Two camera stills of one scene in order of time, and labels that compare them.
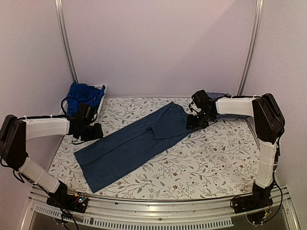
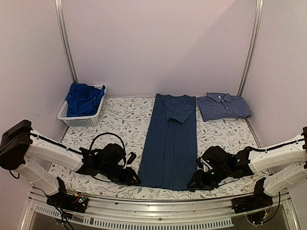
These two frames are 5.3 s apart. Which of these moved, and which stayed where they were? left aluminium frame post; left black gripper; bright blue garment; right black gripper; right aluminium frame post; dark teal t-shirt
Moved: left black gripper; dark teal t-shirt; right black gripper
Stayed: right aluminium frame post; bright blue garment; left aluminium frame post
